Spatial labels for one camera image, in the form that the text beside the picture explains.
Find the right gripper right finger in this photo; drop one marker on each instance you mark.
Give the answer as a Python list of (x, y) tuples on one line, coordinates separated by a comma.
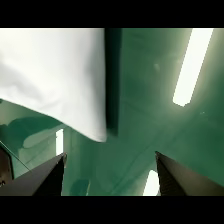
[(180, 180)]

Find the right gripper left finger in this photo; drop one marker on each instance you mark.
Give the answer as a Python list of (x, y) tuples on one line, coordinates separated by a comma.
[(43, 180)]

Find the white garment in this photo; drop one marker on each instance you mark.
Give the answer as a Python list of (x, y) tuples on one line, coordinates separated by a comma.
[(56, 76)]

